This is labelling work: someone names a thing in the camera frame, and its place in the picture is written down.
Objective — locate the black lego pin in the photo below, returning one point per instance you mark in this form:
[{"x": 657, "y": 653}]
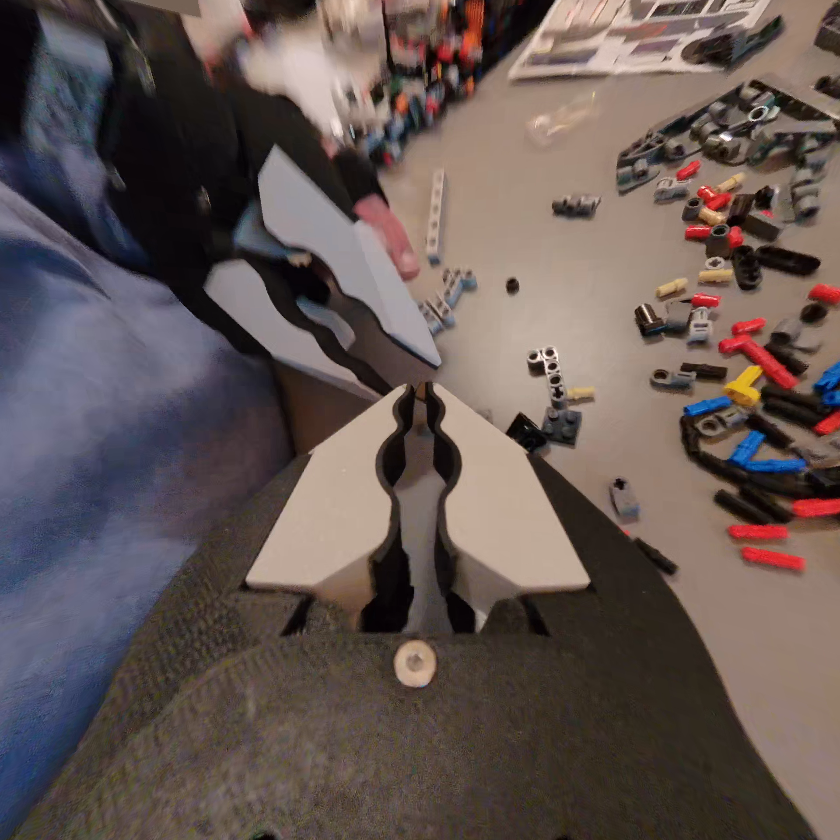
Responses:
[{"x": 656, "y": 556}]

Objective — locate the grey angled lego beam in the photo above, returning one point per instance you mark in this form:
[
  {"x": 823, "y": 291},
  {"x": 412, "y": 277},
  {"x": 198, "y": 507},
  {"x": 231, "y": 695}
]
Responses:
[{"x": 556, "y": 377}]

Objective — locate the black lego tile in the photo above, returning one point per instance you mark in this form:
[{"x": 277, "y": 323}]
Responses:
[{"x": 525, "y": 433}]

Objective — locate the grey square lego plate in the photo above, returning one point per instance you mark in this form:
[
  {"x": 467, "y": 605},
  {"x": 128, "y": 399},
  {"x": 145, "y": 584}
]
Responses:
[{"x": 562, "y": 426}]

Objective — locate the person's blue clothing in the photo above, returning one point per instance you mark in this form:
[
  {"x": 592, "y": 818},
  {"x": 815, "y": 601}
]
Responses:
[{"x": 98, "y": 426}]

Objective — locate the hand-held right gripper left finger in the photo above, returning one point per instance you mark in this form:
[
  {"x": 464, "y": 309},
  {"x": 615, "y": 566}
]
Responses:
[{"x": 328, "y": 525}]

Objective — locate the small clear plastic bag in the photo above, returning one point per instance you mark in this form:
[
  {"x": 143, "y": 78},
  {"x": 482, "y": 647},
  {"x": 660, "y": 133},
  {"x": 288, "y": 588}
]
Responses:
[{"x": 558, "y": 124}]

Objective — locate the person's left hand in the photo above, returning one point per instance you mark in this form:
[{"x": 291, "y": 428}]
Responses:
[{"x": 390, "y": 233}]

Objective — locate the sticker sheet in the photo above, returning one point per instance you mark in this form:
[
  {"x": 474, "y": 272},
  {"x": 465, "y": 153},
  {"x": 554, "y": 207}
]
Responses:
[{"x": 590, "y": 39}]

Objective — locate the small light grey lego beam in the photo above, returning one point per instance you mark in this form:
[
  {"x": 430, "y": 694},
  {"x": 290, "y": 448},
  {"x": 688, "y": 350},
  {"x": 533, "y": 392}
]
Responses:
[
  {"x": 459, "y": 279},
  {"x": 438, "y": 313}
]

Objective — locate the pile of small coloured lego pieces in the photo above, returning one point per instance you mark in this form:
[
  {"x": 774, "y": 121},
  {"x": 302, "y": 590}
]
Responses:
[{"x": 764, "y": 531}]

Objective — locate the long light grey lego beam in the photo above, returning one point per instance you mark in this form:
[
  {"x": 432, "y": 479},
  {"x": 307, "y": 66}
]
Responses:
[{"x": 436, "y": 223}]

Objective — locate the partly built lego model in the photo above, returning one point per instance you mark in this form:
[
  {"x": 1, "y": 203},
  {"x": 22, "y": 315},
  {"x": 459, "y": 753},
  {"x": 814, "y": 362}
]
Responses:
[{"x": 426, "y": 98}]

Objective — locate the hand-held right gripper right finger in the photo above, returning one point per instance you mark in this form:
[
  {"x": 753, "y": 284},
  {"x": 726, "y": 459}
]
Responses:
[{"x": 518, "y": 525}]

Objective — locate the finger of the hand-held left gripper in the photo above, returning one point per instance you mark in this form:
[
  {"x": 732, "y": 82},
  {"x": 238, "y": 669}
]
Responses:
[
  {"x": 256, "y": 308},
  {"x": 315, "y": 210}
]

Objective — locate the long black lego panel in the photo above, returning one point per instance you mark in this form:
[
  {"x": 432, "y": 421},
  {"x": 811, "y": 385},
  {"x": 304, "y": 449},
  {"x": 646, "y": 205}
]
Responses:
[{"x": 728, "y": 43}]

